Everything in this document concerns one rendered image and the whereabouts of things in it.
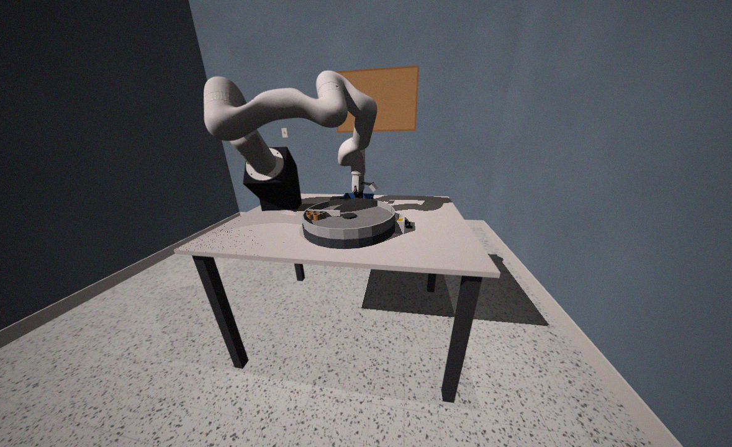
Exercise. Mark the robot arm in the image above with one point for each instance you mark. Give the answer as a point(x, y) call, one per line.
point(228, 117)

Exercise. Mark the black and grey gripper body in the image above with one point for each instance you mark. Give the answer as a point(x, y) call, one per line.
point(356, 181)

